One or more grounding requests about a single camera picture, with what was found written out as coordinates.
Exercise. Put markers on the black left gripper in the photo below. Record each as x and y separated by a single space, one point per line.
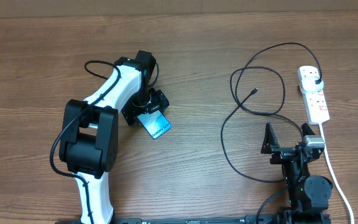
159 100

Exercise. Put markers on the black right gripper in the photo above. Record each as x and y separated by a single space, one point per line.
281 153

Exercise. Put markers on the Galaxy S24 smartphone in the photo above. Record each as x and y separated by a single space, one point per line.
155 124

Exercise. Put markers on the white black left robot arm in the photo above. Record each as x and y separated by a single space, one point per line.
86 148

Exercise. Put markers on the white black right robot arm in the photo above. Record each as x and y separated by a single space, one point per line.
308 194

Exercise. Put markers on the white charger adapter plug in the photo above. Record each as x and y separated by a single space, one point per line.
309 85

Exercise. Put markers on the white power strip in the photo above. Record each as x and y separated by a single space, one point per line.
315 102

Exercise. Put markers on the brown cardboard backdrop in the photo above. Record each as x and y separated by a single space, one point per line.
64 8

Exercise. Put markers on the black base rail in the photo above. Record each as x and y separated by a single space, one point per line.
248 219

